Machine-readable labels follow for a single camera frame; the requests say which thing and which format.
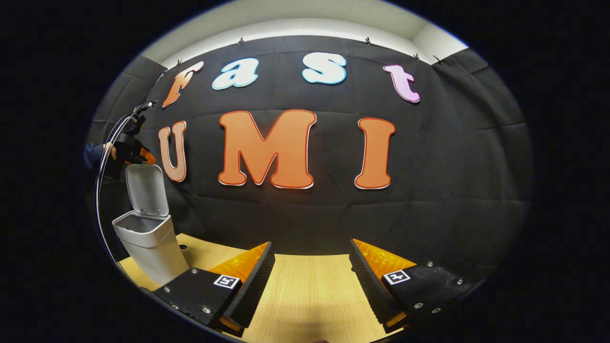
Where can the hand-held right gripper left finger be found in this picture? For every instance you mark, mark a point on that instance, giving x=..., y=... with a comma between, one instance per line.
x=252, y=290

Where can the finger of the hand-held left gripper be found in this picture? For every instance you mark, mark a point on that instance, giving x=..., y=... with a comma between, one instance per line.
x=147, y=157

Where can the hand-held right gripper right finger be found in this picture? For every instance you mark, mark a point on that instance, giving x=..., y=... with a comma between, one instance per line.
x=369, y=290

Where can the white desktop garbage bin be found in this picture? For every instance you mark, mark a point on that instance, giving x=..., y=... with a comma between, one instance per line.
x=152, y=257

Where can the wooden desktop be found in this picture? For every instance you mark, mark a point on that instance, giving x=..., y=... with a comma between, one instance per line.
x=310, y=295

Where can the black backdrop cloth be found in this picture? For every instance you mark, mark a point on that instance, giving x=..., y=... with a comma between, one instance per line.
x=452, y=190

